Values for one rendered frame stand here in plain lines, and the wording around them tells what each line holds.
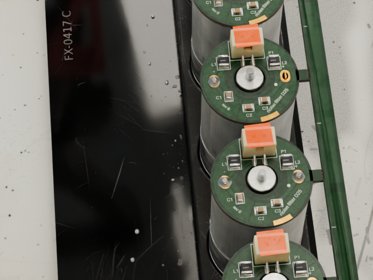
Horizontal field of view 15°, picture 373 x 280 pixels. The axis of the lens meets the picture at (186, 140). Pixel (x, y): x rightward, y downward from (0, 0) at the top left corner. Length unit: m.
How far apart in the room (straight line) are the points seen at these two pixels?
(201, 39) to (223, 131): 0.03
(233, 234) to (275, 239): 0.02
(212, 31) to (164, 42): 0.05
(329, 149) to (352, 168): 0.07
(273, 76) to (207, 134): 0.03
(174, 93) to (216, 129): 0.05
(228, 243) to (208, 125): 0.03
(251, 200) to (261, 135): 0.02
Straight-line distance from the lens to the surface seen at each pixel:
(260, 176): 0.34
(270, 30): 0.38
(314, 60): 0.36
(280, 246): 0.33
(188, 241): 0.39
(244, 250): 0.34
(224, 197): 0.34
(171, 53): 0.42
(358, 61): 0.43
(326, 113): 0.35
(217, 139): 0.37
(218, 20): 0.37
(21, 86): 0.43
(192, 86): 0.40
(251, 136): 0.34
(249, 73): 0.35
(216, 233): 0.36
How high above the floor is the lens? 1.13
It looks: 64 degrees down
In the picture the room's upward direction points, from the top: straight up
